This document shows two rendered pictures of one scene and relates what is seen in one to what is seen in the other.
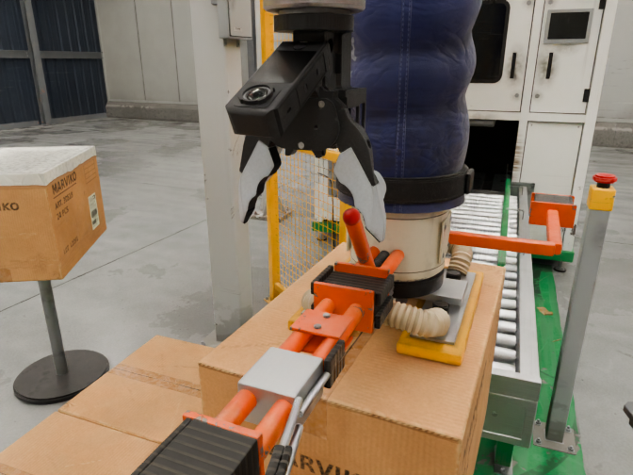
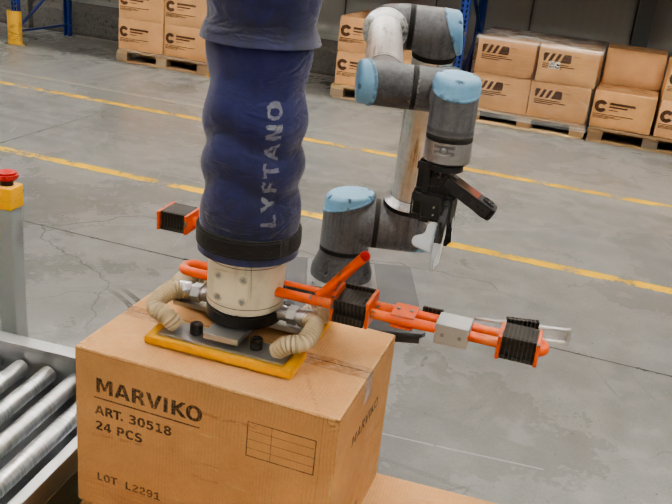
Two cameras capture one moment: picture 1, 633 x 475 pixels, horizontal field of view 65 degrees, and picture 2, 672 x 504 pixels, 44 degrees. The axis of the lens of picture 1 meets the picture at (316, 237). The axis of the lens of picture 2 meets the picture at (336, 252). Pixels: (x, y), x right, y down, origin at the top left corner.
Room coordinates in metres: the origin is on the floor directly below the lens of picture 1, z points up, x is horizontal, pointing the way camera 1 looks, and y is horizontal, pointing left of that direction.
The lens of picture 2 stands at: (0.88, 1.53, 1.84)
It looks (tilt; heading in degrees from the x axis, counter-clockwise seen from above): 22 degrees down; 262
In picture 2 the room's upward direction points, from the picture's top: 6 degrees clockwise
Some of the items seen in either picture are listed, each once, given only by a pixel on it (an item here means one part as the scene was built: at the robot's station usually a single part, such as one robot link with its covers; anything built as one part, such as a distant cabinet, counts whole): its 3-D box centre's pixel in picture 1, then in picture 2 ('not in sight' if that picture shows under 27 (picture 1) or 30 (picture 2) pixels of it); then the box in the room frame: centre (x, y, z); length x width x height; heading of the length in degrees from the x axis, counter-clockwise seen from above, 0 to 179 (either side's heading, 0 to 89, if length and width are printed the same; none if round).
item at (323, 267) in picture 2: not in sight; (342, 259); (0.54, -0.83, 0.86); 0.19 x 0.19 x 0.10
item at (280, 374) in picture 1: (282, 388); (453, 330); (0.42, 0.03, 1.07); 0.07 x 0.07 x 0.04; 67
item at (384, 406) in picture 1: (376, 393); (238, 415); (0.84, -0.12, 0.74); 0.60 x 0.40 x 0.40; 155
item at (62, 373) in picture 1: (51, 318); not in sight; (1.95, 1.17, 0.31); 0.40 x 0.40 x 0.62
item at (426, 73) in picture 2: not in sight; (444, 91); (0.47, -0.11, 1.53); 0.12 x 0.12 x 0.09; 82
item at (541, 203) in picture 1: (551, 209); (179, 218); (1.02, -0.50, 1.08); 0.09 x 0.08 x 0.05; 67
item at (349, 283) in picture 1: (352, 295); (354, 305); (0.62, -0.05, 1.08); 0.10 x 0.08 x 0.06; 67
